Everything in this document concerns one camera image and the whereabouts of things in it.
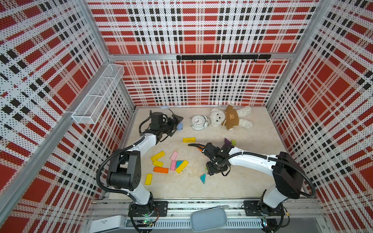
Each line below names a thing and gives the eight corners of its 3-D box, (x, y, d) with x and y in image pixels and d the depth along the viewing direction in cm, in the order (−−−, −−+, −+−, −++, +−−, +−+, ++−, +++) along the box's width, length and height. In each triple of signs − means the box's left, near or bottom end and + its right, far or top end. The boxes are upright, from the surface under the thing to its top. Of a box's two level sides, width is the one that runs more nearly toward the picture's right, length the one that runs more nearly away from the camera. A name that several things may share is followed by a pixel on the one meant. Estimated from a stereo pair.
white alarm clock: (190, 130, 108) (190, 126, 104) (191, 119, 115) (190, 114, 111) (207, 130, 108) (208, 126, 104) (207, 119, 115) (207, 114, 111)
